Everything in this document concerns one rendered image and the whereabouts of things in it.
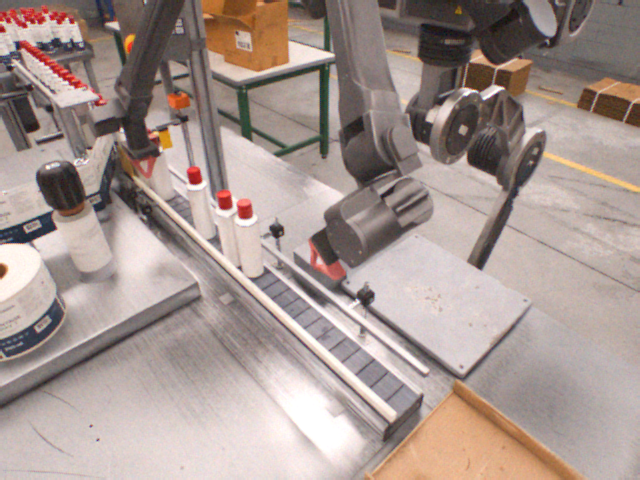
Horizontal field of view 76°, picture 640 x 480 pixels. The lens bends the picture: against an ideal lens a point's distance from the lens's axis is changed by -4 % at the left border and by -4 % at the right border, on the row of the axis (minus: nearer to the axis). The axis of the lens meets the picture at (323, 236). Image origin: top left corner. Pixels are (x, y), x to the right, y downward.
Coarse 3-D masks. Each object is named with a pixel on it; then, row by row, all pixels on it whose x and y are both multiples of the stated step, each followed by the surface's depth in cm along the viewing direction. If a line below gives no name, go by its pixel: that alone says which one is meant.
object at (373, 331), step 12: (168, 168) 128; (180, 180) 125; (216, 204) 113; (276, 252) 98; (288, 264) 95; (300, 276) 93; (312, 288) 91; (324, 288) 89; (336, 300) 86; (348, 312) 84; (360, 324) 82; (372, 336) 81; (384, 336) 79; (396, 348) 77; (408, 360) 75; (420, 372) 74
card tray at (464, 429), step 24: (456, 384) 83; (456, 408) 81; (480, 408) 80; (432, 432) 77; (456, 432) 77; (480, 432) 77; (504, 432) 77; (408, 456) 74; (432, 456) 74; (456, 456) 74; (480, 456) 74; (504, 456) 74; (528, 456) 74; (552, 456) 71
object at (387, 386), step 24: (144, 192) 133; (168, 216) 123; (192, 216) 123; (192, 240) 117; (216, 240) 114; (264, 288) 100; (288, 288) 100; (288, 312) 94; (312, 312) 94; (312, 336) 89; (336, 336) 89; (360, 360) 85; (384, 384) 80; (408, 408) 76
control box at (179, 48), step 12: (120, 0) 96; (132, 0) 96; (120, 12) 97; (132, 12) 98; (120, 24) 99; (132, 24) 99; (132, 36) 101; (180, 36) 102; (168, 48) 104; (180, 48) 104; (168, 60) 106; (180, 60) 107
